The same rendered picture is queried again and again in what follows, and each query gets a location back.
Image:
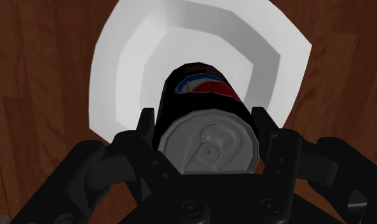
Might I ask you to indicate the black soda can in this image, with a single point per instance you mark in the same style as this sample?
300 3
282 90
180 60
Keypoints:
203 124

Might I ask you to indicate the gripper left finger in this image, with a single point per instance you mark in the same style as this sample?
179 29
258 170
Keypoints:
120 173

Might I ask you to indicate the white plate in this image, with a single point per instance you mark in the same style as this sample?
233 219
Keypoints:
213 40

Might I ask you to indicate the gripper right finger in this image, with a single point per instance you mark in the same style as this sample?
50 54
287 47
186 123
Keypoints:
284 161

